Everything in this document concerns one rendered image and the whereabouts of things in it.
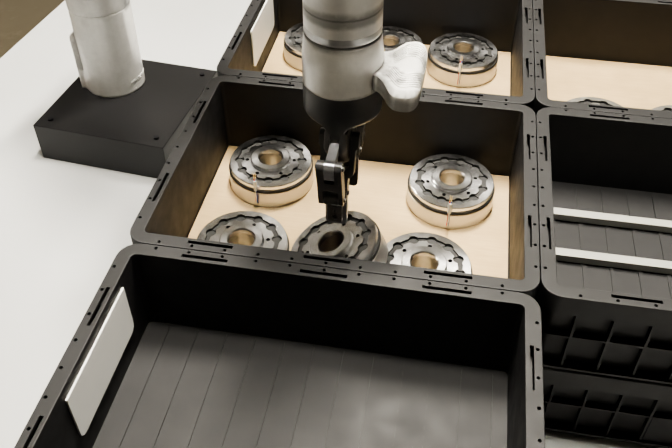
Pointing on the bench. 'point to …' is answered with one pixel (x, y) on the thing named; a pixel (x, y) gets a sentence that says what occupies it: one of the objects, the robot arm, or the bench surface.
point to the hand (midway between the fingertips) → (342, 190)
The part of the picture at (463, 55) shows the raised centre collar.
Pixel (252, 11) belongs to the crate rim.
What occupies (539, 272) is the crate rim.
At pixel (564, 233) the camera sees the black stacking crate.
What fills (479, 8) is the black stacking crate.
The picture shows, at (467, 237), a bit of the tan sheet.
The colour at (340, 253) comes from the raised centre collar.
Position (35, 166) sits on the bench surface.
